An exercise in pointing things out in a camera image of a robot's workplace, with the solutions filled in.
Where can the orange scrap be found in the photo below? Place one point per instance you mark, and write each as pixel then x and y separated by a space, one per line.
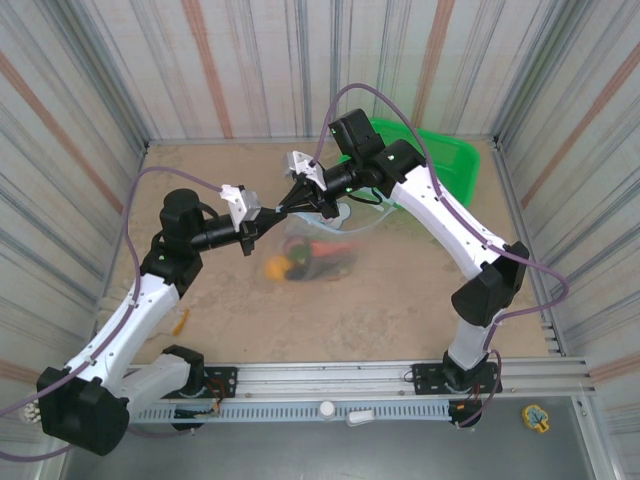
pixel 181 324

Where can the orange carrot with green leaves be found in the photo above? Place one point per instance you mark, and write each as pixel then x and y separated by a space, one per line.
pixel 332 248

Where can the clear container of white sticks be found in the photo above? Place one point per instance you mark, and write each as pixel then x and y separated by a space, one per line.
pixel 31 414

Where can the green plastic basket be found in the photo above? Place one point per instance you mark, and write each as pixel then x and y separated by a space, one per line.
pixel 450 160

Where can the dark eggplant with pale tip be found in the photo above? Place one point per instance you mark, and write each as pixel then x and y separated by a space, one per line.
pixel 350 261

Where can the white round cap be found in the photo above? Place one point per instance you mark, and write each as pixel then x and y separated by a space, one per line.
pixel 327 409

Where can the clear zip-top bag blue zipper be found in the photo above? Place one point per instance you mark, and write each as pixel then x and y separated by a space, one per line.
pixel 372 227

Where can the white plastic clip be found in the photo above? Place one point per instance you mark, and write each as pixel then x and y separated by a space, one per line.
pixel 360 418

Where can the yellow bell pepper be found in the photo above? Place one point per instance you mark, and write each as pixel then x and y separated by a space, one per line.
pixel 275 267

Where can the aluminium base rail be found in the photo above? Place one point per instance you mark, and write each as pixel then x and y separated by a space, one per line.
pixel 320 380

